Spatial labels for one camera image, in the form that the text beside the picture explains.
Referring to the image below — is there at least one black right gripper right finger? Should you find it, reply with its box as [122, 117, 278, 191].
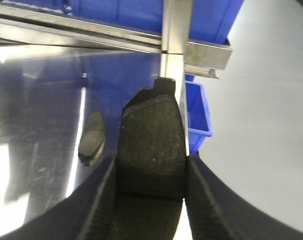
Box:
[185, 154, 303, 240]

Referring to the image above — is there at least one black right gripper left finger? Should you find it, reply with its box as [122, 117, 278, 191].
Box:
[0, 157, 116, 240]

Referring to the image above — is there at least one right blue plastic bin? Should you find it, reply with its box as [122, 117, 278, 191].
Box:
[16, 0, 245, 46]

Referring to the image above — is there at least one lower right blue bin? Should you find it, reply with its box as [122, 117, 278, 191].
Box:
[185, 80, 213, 155]

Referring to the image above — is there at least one brake pad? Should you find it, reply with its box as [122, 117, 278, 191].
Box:
[109, 77, 186, 240]

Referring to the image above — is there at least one stainless steel roller rack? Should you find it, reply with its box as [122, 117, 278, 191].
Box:
[0, 0, 234, 80]

